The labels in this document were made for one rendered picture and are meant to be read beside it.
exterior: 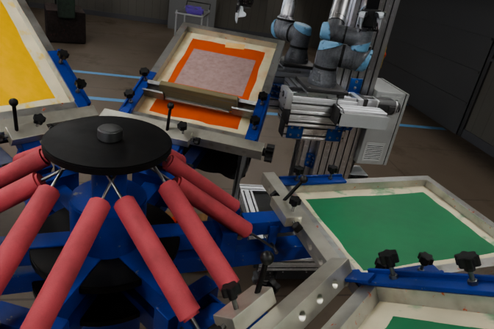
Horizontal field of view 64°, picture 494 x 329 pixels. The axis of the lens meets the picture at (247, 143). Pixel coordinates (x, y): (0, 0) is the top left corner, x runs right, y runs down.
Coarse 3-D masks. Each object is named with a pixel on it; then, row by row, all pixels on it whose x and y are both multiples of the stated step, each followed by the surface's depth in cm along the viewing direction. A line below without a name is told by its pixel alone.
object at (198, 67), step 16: (192, 48) 212; (208, 48) 213; (224, 48) 214; (192, 64) 203; (208, 64) 204; (176, 80) 194; (192, 80) 195; (208, 80) 195; (160, 112) 178; (176, 112) 179; (192, 112) 179
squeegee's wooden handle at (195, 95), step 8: (160, 88) 177; (168, 88) 176; (176, 88) 175; (184, 88) 174; (192, 88) 175; (200, 88) 175; (168, 96) 180; (176, 96) 178; (184, 96) 177; (192, 96) 176; (200, 96) 175; (208, 96) 174; (216, 96) 173; (224, 96) 172; (232, 96) 173; (208, 104) 177; (216, 104) 176; (224, 104) 175; (232, 104) 174
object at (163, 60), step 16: (176, 32) 216; (192, 32) 223; (208, 32) 220; (224, 32) 218; (240, 32) 220; (176, 48) 211; (160, 64) 196; (272, 64) 202; (272, 80) 193; (144, 96) 182; (208, 128) 169
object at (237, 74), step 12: (228, 48) 214; (228, 60) 207; (240, 60) 208; (252, 60) 209; (216, 72) 200; (228, 72) 201; (240, 72) 201; (252, 72) 202; (216, 84) 194; (228, 84) 194; (240, 84) 195; (252, 84) 195; (240, 96) 189; (204, 108) 182; (204, 120) 176; (216, 120) 177; (228, 120) 177
